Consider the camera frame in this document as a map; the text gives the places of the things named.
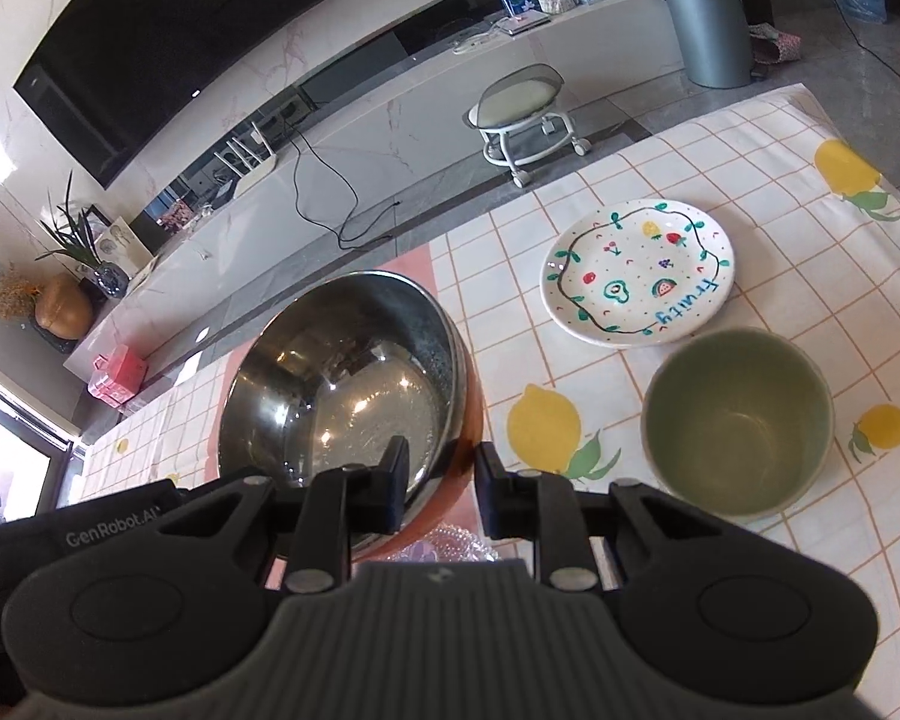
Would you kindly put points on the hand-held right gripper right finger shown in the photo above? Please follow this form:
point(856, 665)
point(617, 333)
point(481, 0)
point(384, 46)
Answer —
point(487, 480)

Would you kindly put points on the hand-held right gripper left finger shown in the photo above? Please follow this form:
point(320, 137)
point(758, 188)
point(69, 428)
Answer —
point(396, 469)

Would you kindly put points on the small plate with stickers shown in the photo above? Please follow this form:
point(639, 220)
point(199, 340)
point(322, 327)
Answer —
point(450, 546)

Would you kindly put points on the steel bowl with orange outside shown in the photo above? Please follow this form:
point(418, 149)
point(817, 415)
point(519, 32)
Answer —
point(330, 375)

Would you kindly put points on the white fruit-painted plate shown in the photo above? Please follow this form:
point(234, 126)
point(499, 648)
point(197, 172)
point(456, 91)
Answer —
point(630, 270)

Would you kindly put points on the green ceramic bowl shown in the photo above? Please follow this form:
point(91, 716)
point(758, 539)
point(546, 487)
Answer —
point(735, 405)

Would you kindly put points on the pink plastic basket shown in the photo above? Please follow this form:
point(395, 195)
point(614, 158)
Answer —
point(116, 379)

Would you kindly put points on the checked lemon-print tablecloth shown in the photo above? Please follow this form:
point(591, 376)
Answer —
point(495, 300)

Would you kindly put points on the golden round vase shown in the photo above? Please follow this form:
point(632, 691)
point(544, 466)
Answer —
point(64, 307)

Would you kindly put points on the dried yellow flowers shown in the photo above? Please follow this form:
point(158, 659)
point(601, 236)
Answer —
point(15, 296)

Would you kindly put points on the green plant in blue vase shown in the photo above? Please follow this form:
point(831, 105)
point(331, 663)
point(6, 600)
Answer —
point(109, 277)

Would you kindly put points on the white greeting card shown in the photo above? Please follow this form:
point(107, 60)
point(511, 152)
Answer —
point(116, 240)

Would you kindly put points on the white router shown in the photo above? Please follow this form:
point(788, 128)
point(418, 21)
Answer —
point(259, 165)

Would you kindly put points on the white wheeled stool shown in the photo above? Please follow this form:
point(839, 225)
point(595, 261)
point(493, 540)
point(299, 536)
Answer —
point(514, 97)

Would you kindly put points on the white power strip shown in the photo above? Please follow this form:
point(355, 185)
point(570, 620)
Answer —
point(476, 41)

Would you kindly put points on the white flat box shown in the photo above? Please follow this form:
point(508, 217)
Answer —
point(525, 21)

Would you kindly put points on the black flat television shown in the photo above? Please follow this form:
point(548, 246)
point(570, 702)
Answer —
point(157, 37)

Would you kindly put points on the grey metal trash bin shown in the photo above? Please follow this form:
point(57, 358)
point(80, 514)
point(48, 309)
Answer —
point(705, 22)

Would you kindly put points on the pink patterned bag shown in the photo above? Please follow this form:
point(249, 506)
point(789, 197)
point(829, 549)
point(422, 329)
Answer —
point(776, 45)

